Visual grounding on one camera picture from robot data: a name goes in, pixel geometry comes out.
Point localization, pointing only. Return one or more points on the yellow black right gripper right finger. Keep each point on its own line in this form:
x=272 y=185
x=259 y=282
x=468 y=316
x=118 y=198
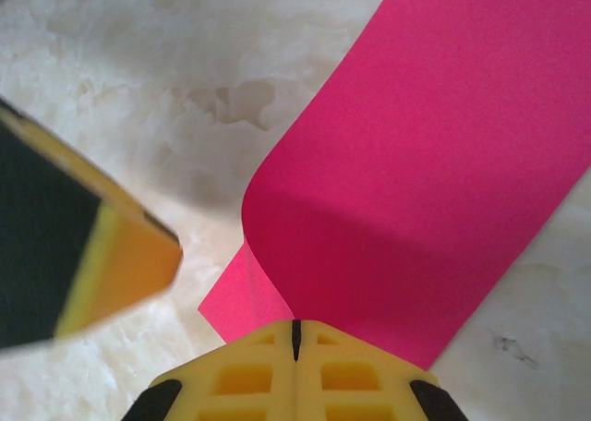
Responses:
x=360 y=379

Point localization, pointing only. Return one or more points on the pink paper sheet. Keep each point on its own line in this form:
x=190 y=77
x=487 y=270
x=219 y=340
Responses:
x=415 y=162

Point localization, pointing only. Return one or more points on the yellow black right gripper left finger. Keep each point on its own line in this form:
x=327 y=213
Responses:
x=240 y=379

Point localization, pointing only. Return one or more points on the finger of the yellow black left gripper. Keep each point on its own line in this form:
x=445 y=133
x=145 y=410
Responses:
x=69 y=236

